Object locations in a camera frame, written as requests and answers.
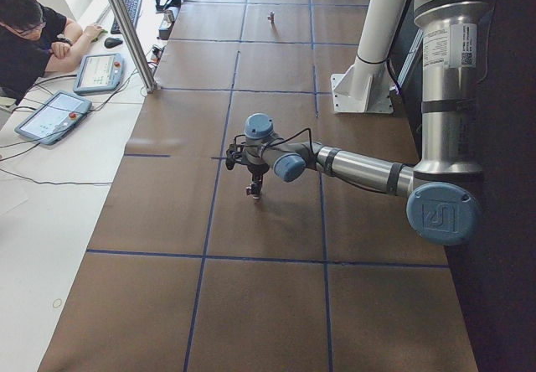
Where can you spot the lower teach pendant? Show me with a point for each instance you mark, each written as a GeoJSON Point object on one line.
{"type": "Point", "coordinates": [51, 122]}

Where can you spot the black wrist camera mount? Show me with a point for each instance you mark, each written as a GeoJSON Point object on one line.
{"type": "Point", "coordinates": [234, 155]}

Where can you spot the white PPR valve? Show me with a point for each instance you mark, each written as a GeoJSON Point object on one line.
{"type": "Point", "coordinates": [271, 17]}

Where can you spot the upper teach pendant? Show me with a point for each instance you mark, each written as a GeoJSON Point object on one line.
{"type": "Point", "coordinates": [99, 73]}

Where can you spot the teach pendant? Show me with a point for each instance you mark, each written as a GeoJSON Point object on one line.
{"type": "Point", "coordinates": [99, 73]}
{"type": "Point", "coordinates": [51, 122]}

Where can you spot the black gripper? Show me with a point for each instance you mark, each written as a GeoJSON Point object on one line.
{"type": "Point", "coordinates": [255, 171]}

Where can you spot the brown paper table mat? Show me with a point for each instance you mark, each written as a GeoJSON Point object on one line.
{"type": "Point", "coordinates": [185, 272]}

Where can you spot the black keyboard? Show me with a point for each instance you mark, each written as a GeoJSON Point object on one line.
{"type": "Point", "coordinates": [133, 8]}

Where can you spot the person in black shirt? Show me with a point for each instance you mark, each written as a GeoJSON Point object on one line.
{"type": "Point", "coordinates": [36, 40]}

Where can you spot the black computer mouse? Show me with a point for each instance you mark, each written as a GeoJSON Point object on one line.
{"type": "Point", "coordinates": [112, 42]}

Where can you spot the aluminium frame post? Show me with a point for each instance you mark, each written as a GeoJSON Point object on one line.
{"type": "Point", "coordinates": [133, 44]}

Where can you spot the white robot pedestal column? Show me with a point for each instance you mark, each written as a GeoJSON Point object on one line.
{"type": "Point", "coordinates": [365, 86]}

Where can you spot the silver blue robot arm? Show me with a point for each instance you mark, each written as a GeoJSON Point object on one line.
{"type": "Point", "coordinates": [440, 188]}

